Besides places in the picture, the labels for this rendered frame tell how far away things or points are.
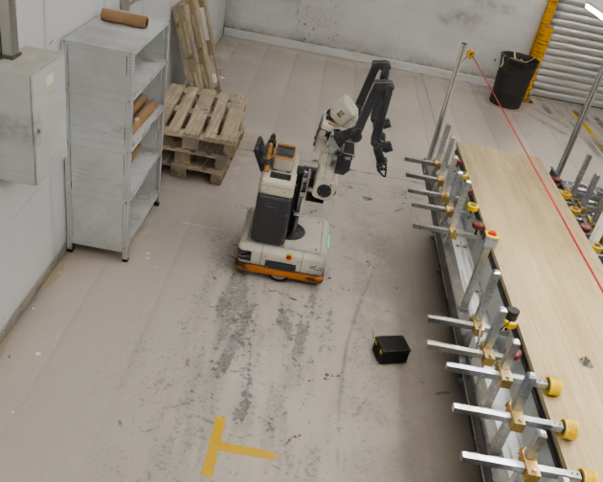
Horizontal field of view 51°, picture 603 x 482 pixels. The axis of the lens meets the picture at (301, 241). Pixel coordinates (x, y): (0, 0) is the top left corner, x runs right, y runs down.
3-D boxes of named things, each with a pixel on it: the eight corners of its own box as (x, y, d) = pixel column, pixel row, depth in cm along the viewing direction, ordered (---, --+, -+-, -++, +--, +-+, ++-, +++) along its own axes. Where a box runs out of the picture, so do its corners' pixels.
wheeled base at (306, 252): (233, 271, 474) (236, 243, 461) (245, 228, 528) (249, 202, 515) (322, 287, 476) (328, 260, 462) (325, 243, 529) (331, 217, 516)
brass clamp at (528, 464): (522, 482, 241) (526, 473, 238) (514, 453, 252) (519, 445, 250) (538, 485, 241) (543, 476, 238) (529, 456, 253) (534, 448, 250)
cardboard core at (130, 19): (100, 9, 423) (145, 17, 424) (104, 7, 430) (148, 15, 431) (100, 21, 427) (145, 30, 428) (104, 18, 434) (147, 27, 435)
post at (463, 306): (458, 311, 365) (484, 246, 341) (457, 305, 369) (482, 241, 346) (466, 312, 365) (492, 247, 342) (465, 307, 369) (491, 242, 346)
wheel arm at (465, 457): (460, 463, 242) (463, 456, 241) (459, 455, 246) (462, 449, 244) (588, 485, 244) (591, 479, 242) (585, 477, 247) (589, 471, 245)
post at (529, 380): (490, 454, 281) (529, 376, 255) (489, 448, 284) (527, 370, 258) (498, 455, 281) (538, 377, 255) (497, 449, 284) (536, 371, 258)
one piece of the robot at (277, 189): (246, 254, 471) (261, 152, 427) (256, 218, 517) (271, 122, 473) (291, 263, 471) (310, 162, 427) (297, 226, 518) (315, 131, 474)
